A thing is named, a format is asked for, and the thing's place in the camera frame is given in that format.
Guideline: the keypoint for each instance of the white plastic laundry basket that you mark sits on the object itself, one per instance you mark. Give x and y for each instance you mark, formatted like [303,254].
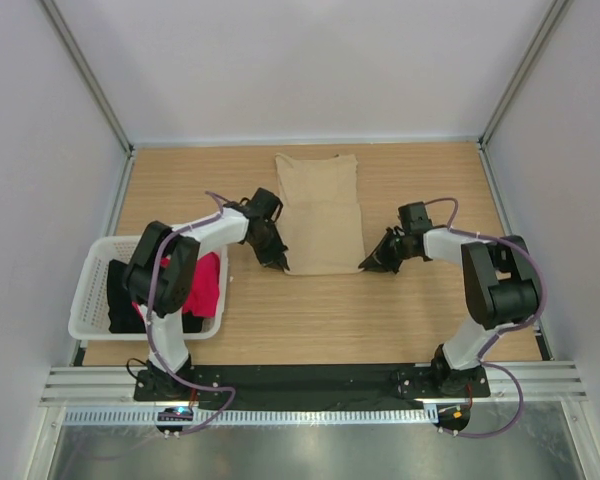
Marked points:
[89,320]

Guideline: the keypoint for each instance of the white slotted cable duct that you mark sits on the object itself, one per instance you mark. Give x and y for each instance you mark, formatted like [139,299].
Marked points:
[182,416]

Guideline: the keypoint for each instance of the black t shirt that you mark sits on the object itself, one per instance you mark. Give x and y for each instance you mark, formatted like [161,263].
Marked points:
[123,314]

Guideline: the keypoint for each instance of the right aluminium frame post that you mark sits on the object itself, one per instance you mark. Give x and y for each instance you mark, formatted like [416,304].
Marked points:
[549,23]

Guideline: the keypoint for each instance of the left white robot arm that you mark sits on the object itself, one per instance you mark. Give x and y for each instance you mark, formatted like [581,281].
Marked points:
[160,273]

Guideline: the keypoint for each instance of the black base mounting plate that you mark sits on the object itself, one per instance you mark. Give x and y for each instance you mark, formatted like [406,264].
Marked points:
[349,387]

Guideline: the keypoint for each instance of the aluminium frame post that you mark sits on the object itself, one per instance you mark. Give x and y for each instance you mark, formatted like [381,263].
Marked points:
[63,31]
[549,23]

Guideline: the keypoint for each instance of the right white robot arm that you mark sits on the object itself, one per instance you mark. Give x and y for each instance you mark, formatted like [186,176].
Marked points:
[502,290]

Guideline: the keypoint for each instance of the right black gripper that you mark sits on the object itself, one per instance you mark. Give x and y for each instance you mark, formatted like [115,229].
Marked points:
[373,263]

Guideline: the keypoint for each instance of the pink t shirt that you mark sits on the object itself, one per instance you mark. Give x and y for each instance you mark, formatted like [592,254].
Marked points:
[203,297]

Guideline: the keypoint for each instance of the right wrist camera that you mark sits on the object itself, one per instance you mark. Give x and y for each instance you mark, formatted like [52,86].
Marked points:
[414,218]

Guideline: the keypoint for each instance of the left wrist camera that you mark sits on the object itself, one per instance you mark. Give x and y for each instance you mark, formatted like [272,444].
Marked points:
[264,204]

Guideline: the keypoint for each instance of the beige t shirt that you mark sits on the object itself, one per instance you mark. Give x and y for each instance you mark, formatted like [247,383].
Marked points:
[321,221]

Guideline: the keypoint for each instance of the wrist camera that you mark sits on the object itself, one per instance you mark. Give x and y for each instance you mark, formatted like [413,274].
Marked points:
[414,218]
[264,204]

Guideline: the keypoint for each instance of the left aluminium frame post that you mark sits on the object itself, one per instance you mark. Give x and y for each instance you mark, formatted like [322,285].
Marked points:
[63,31]

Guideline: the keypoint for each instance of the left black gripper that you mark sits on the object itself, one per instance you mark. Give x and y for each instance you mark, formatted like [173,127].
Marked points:
[274,258]

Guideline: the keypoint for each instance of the aluminium front rail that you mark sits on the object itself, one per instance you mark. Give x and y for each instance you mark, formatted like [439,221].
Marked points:
[540,381]

